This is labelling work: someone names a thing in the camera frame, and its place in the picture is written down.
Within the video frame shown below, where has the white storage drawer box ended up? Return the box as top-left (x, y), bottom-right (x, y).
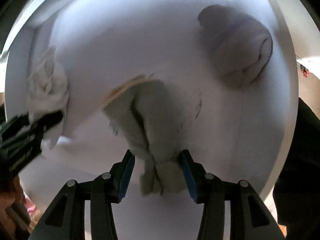
top-left (1, 0), bottom-right (298, 239)

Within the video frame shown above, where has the person's left hand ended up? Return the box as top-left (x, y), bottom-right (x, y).
top-left (1, 176), bottom-right (24, 239)

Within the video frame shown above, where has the cream peach garment bundle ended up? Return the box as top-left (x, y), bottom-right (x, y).
top-left (26, 47), bottom-right (69, 150)

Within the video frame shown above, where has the sage green cloth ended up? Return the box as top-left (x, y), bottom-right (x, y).
top-left (102, 75), bottom-right (186, 196)

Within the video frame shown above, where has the lavender grey rolled cloth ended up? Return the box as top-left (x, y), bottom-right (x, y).
top-left (197, 4), bottom-right (273, 88)

